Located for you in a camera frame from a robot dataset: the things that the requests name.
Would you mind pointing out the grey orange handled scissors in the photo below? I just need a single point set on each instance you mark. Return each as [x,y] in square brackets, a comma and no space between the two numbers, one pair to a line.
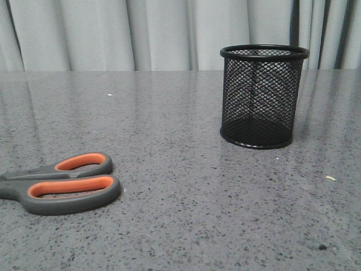
[73,185]

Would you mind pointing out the black mesh pen holder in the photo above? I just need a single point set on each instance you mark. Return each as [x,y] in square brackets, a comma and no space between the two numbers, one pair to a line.
[260,91]

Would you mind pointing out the grey pleated curtain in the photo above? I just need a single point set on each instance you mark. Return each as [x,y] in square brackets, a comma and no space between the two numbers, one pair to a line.
[171,35]

